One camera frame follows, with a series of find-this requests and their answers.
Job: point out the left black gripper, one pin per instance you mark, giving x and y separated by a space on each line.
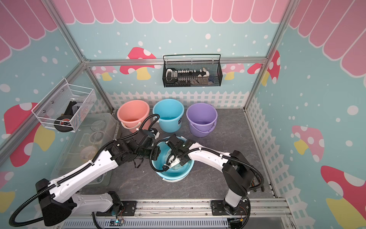
155 153

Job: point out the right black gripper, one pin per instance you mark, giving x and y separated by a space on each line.
183 162

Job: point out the blue bucket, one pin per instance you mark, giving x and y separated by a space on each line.
171 112
164 158

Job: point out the pink plastic bucket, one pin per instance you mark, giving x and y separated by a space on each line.
132 114

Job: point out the purple bucket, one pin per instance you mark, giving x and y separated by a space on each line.
202 119

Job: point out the light green cloth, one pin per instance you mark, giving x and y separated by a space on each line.
175 165

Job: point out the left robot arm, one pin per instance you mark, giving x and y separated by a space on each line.
59 197

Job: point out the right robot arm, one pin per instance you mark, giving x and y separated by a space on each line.
240 176

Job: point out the clear plastic storage box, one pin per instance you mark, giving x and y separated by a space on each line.
95 131

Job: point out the black tape dispenser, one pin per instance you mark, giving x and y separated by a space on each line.
63 123

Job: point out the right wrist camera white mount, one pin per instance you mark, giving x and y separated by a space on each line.
173 160

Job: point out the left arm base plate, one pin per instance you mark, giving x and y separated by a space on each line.
123 209

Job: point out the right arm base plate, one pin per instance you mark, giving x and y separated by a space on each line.
221 208

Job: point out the black wire mesh basket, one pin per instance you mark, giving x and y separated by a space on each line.
194 70

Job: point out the white wire basket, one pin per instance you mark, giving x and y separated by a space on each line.
54 104

